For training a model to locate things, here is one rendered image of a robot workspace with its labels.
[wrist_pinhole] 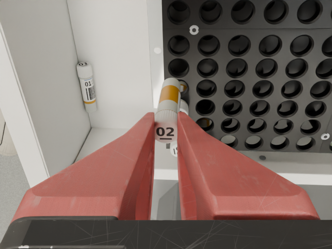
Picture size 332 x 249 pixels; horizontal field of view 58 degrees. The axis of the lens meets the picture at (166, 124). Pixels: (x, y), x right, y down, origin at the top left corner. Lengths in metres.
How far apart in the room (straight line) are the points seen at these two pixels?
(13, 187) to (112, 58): 1.58
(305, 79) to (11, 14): 0.18
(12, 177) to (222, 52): 1.62
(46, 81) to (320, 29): 0.17
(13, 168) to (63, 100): 1.47
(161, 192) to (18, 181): 0.75
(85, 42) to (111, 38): 0.02
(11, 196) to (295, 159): 1.71
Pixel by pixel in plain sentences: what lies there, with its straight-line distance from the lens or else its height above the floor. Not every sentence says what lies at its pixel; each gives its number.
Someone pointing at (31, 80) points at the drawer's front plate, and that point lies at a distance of 0.20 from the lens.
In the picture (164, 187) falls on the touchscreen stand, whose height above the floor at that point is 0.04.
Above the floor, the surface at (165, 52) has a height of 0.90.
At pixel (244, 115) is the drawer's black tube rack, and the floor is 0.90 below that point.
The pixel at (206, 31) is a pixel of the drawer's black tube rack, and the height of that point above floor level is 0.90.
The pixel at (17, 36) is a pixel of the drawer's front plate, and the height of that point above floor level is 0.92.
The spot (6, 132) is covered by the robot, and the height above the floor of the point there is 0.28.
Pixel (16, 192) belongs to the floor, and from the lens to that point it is 1.83.
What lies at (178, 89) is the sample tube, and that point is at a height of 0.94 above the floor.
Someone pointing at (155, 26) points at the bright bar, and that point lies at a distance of 0.24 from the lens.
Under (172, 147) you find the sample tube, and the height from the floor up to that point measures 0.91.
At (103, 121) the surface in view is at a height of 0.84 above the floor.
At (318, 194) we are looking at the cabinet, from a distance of 0.59.
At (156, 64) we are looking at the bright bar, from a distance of 0.25.
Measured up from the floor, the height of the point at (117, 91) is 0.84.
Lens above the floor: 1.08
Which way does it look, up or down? 56 degrees down
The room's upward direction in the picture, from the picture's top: 172 degrees counter-clockwise
